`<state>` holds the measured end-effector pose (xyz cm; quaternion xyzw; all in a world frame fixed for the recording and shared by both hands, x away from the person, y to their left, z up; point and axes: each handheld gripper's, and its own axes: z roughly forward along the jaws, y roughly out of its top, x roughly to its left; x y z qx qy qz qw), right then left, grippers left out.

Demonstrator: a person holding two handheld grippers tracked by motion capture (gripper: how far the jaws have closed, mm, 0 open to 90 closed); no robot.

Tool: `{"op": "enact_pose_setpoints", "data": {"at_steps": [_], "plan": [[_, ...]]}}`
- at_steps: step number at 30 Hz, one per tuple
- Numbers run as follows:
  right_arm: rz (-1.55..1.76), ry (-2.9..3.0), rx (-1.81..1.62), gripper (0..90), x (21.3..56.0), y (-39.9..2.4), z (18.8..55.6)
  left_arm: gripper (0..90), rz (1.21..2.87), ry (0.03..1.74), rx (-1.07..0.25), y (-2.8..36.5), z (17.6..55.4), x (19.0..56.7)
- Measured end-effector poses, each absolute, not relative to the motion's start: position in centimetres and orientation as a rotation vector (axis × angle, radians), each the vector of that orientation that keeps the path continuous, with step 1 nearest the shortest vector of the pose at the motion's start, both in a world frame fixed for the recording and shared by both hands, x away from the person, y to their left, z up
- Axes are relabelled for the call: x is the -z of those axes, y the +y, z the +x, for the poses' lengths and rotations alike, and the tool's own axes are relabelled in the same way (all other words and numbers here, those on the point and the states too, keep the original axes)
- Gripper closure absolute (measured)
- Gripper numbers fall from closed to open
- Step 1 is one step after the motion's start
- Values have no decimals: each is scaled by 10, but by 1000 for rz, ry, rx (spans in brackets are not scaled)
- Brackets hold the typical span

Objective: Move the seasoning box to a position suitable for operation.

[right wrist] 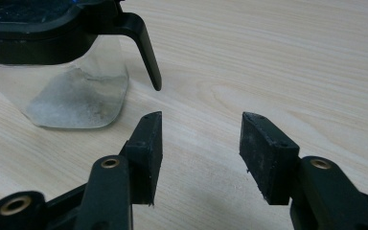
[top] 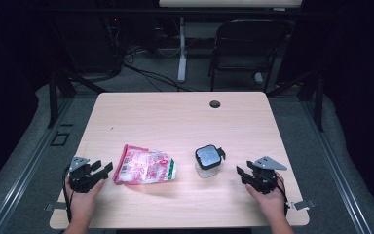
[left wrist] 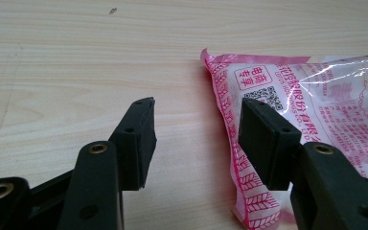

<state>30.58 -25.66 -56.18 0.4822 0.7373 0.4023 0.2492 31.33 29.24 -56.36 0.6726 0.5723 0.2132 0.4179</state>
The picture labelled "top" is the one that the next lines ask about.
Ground dark equipment with red light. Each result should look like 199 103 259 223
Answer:
101 13 126 77

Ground person's right hand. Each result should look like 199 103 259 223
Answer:
244 173 288 225

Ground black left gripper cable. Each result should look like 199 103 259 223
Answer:
61 165 75 224

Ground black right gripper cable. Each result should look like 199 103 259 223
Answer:
266 174 290 217

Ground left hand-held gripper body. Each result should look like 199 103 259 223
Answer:
67 156 99 194

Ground metal floor rail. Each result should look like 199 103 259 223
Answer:
300 97 374 234
0 97 76 234

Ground clear jar with black lid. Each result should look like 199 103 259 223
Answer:
194 143 227 179

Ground grey tape strip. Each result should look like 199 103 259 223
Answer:
44 201 69 213
290 198 317 212

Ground black floor cables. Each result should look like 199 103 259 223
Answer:
122 48 206 93

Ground white desk leg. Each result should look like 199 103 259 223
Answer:
176 16 189 84

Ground black metal frame stand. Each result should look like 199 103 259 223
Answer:
266 68 325 133
46 67 109 129

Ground person's left hand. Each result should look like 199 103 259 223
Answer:
64 175 107 224

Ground black folding chair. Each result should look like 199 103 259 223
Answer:
207 18 295 94

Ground pink and clear plastic bag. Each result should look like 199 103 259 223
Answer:
112 143 178 186

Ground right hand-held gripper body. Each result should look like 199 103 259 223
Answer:
243 155 288 196

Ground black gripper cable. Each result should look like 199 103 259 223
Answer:
61 165 75 224
266 174 290 217

